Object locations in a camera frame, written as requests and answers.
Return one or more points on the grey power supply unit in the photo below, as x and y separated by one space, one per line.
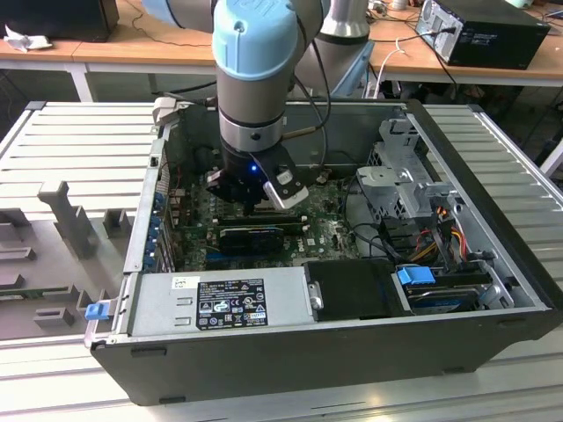
154 307

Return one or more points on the crumpled white paper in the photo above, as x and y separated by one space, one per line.
26 40

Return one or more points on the black plastic cover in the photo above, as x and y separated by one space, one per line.
352 290

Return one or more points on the grey metal drive cage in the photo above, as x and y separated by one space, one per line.
382 180

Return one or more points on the green RAM stick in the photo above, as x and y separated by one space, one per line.
35 292

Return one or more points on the blue card retainer clips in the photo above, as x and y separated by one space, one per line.
156 228

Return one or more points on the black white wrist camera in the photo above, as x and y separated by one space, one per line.
286 184

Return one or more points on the grey plastic case latch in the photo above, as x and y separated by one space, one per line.
167 110

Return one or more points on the hard disk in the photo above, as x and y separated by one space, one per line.
440 302

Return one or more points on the black grey PC case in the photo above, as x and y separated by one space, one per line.
264 373

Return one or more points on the blue plastic latch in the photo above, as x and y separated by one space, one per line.
97 312

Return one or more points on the black plastic bracket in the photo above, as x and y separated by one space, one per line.
396 233

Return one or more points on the green motherboard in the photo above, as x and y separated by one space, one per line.
325 211

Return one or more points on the blue disk carrier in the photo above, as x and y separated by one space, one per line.
413 279

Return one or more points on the black PC tower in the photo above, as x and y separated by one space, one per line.
492 39

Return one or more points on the blue expansion slot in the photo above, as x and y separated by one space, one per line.
217 257

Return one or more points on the pale blue teach pendant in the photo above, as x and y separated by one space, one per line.
358 66

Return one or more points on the black computer box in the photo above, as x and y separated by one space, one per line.
57 17

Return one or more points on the grey parts rack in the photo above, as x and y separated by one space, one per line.
53 264

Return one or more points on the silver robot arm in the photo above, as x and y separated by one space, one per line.
250 101

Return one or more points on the wooden desk white frame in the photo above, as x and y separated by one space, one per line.
110 48
484 72

